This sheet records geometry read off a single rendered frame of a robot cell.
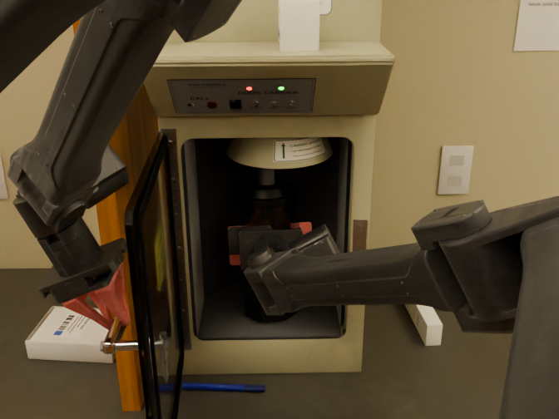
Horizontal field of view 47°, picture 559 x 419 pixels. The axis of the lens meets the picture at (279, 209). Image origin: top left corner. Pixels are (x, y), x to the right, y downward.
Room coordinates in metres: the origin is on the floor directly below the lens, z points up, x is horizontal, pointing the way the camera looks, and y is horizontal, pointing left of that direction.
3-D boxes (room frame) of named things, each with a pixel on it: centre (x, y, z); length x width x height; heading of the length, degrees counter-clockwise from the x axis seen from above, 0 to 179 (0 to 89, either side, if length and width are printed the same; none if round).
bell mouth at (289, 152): (1.01, 0.00, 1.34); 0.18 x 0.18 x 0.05
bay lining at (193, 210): (1.03, 0.02, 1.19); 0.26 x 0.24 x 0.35; 91
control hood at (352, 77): (0.85, 0.02, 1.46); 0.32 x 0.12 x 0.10; 91
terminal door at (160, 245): (0.74, 0.16, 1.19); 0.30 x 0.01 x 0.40; 3
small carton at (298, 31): (0.85, -0.03, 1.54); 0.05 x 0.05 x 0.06; 2
